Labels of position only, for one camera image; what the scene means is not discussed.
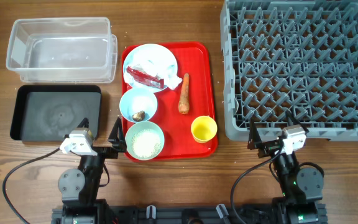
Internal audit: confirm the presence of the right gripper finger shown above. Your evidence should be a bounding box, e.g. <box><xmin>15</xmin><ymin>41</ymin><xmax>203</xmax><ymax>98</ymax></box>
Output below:
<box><xmin>248</xmin><ymin>118</ymin><xmax>262</xmax><ymax>150</ymax></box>
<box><xmin>285</xmin><ymin>110</ymin><xmax>308</xmax><ymax>134</ymax></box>

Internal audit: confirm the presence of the light green bowl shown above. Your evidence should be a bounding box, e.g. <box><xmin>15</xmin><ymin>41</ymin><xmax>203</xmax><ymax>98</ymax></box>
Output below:
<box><xmin>125</xmin><ymin>121</ymin><xmax>165</xmax><ymax>161</ymax></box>

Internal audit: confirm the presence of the white rice pile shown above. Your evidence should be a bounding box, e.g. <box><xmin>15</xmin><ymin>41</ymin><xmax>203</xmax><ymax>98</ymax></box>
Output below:
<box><xmin>132</xmin><ymin>129</ymin><xmax>161</xmax><ymax>159</ymax></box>

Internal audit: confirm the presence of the brown food scrap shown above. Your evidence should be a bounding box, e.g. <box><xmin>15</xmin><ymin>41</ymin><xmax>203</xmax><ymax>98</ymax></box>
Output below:
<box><xmin>132</xmin><ymin>110</ymin><xmax>145</xmax><ymax>122</ymax></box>

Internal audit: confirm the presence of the light blue bowl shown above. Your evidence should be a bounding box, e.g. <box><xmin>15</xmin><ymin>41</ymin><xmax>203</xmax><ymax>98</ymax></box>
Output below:
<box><xmin>119</xmin><ymin>88</ymin><xmax>158</xmax><ymax>123</ymax></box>

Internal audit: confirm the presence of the red snack wrapper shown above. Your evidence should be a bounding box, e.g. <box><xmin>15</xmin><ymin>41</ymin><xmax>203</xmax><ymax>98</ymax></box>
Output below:
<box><xmin>126</xmin><ymin>67</ymin><xmax>164</xmax><ymax>89</ymax></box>

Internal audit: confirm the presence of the orange carrot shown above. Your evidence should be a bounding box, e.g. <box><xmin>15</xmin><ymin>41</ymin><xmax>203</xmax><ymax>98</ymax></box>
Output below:
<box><xmin>178</xmin><ymin>73</ymin><xmax>190</xmax><ymax>114</ymax></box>

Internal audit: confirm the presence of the white napkin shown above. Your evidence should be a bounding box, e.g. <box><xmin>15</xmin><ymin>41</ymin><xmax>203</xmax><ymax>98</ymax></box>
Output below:
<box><xmin>123</xmin><ymin>51</ymin><xmax>183</xmax><ymax>91</ymax></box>

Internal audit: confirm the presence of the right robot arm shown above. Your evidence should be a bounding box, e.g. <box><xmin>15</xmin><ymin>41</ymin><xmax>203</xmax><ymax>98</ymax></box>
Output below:
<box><xmin>240</xmin><ymin>111</ymin><xmax>327</xmax><ymax>223</ymax></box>

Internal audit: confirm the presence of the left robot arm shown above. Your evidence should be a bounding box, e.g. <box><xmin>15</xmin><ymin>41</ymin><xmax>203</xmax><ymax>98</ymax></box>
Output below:
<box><xmin>51</xmin><ymin>118</ymin><xmax>127</xmax><ymax>224</ymax></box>

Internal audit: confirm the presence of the black waste tray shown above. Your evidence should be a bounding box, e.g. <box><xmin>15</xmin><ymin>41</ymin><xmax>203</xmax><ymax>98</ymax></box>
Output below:
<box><xmin>10</xmin><ymin>85</ymin><xmax>102</xmax><ymax>141</ymax></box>

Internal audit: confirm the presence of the grey dishwasher rack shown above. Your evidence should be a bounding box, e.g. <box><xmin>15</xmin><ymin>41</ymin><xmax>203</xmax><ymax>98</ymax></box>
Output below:
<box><xmin>220</xmin><ymin>1</ymin><xmax>358</xmax><ymax>141</ymax></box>

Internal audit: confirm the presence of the yellow plastic cup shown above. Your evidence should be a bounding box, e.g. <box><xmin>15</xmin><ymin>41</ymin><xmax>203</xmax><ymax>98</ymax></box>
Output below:
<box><xmin>191</xmin><ymin>116</ymin><xmax>218</xmax><ymax>143</ymax></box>

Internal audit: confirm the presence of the red serving tray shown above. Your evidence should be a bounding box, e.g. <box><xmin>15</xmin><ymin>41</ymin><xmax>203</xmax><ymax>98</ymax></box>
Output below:
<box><xmin>121</xmin><ymin>41</ymin><xmax>219</xmax><ymax>162</ymax></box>

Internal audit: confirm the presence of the light blue plate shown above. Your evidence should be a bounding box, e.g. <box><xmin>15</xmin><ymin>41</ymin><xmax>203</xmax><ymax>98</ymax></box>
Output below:
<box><xmin>122</xmin><ymin>43</ymin><xmax>179</xmax><ymax>93</ymax></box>

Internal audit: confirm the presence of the clear plastic bin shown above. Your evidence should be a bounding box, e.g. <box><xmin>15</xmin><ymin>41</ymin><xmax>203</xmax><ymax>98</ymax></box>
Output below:
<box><xmin>6</xmin><ymin>17</ymin><xmax>118</xmax><ymax>83</ymax></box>

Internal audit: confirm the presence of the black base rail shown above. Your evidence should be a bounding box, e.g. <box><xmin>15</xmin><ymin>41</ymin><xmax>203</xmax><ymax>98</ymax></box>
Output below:
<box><xmin>51</xmin><ymin>203</ymin><xmax>328</xmax><ymax>224</ymax></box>

